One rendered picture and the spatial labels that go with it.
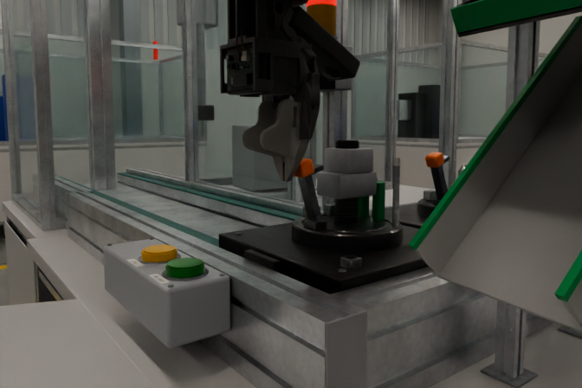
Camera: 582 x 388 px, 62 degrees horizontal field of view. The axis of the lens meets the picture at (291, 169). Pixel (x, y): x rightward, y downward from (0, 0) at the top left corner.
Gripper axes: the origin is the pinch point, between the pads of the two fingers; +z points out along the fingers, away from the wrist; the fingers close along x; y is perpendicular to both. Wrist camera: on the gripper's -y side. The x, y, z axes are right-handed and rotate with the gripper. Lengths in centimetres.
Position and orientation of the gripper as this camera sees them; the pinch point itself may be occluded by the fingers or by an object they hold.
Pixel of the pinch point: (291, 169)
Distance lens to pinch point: 55.8
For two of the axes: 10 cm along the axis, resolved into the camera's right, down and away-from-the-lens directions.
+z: 0.0, 10.0, 0.9
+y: -8.0, 0.6, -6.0
